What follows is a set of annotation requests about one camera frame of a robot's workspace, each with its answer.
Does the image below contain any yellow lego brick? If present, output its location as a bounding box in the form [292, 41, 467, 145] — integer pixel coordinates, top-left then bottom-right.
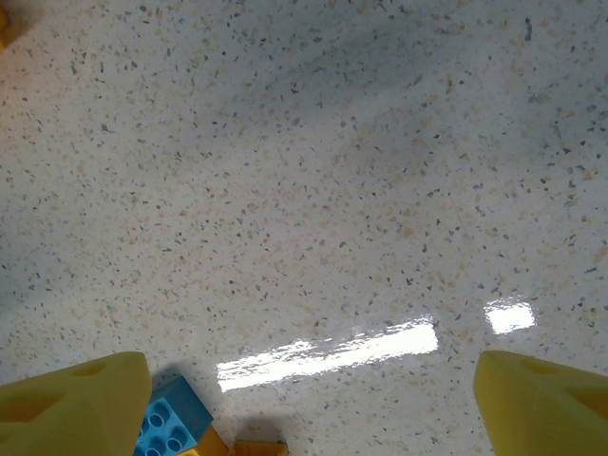
[232, 440, 290, 456]
[189, 425, 235, 456]

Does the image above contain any blue lego brick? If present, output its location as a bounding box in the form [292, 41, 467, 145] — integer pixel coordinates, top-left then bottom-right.
[134, 375, 215, 456]

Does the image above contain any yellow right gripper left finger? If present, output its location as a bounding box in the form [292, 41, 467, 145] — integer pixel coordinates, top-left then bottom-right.
[0, 351, 154, 456]

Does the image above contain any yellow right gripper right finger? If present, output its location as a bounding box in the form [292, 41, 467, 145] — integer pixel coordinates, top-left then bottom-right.
[474, 350, 608, 456]

